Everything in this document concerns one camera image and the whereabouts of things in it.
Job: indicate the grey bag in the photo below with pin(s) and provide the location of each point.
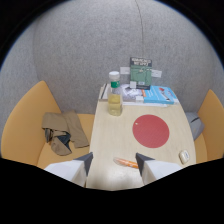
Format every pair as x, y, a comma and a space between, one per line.
195, 124

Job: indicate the khaki folded garment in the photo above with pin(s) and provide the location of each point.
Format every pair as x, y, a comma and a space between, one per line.
65, 130

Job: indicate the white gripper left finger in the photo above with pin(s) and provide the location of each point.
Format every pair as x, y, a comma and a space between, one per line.
74, 169

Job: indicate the blue book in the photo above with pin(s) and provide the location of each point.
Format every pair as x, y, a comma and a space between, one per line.
159, 94

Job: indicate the plastic bottle with yellow liquid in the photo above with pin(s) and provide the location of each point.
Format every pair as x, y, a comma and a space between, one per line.
114, 96

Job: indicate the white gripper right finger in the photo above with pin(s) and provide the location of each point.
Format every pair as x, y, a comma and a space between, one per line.
156, 168

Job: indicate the orange pen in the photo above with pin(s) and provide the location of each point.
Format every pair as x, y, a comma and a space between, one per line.
126, 162

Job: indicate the white magazine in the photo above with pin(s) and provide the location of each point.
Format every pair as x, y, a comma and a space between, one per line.
130, 92

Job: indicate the white paper stack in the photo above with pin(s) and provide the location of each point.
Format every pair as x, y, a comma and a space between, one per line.
104, 92

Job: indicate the round red silicone mat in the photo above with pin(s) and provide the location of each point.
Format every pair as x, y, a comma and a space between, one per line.
150, 130

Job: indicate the small white round case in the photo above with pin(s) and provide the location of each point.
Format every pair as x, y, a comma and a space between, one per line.
184, 156

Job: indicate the white wall socket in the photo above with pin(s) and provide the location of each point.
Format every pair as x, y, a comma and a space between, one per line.
124, 71
156, 73

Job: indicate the orange bench seat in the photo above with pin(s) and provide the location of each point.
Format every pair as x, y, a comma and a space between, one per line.
33, 126
210, 126

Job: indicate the green standing book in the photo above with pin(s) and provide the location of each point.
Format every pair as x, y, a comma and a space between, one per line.
141, 72

